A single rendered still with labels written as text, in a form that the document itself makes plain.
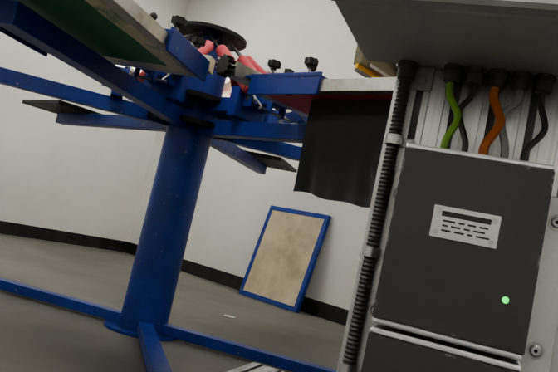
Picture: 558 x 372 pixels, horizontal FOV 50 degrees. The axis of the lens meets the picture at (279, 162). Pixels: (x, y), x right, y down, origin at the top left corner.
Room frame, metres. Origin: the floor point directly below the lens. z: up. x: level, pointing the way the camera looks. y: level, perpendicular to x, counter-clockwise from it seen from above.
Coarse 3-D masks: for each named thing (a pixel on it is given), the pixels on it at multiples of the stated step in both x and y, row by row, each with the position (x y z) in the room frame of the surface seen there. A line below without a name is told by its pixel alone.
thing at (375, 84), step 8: (328, 80) 1.72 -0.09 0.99; (336, 80) 1.70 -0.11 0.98; (344, 80) 1.68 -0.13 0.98; (352, 80) 1.66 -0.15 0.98; (360, 80) 1.64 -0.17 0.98; (368, 80) 1.62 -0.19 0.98; (376, 80) 1.60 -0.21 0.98; (384, 80) 1.58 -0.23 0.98; (392, 80) 1.57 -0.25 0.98; (320, 88) 1.74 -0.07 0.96; (328, 88) 1.72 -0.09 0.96; (336, 88) 1.70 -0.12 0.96; (344, 88) 1.68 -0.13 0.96; (352, 88) 1.66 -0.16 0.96; (360, 88) 1.63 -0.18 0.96; (368, 88) 1.62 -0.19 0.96; (376, 88) 1.60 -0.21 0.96; (384, 88) 1.58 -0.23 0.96; (392, 88) 1.56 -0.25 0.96; (264, 96) 1.98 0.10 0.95; (280, 104) 2.04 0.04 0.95; (296, 112) 2.11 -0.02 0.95
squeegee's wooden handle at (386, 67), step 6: (360, 54) 1.76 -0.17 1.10; (354, 60) 1.78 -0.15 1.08; (360, 60) 1.76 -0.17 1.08; (366, 60) 1.78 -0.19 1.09; (378, 66) 1.82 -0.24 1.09; (384, 66) 1.84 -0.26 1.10; (390, 66) 1.87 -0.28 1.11; (396, 66) 1.89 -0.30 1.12; (384, 72) 1.85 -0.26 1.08; (390, 72) 1.87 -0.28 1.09; (396, 72) 1.89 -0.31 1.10
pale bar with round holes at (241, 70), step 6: (240, 66) 1.95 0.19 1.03; (246, 66) 1.97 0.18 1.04; (234, 72) 1.94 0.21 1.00; (240, 72) 1.95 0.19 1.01; (246, 72) 1.97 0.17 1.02; (252, 72) 1.99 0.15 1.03; (258, 72) 2.01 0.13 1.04; (234, 78) 1.98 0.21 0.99; (240, 78) 1.96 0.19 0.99; (246, 78) 1.98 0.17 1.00; (246, 84) 2.02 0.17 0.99
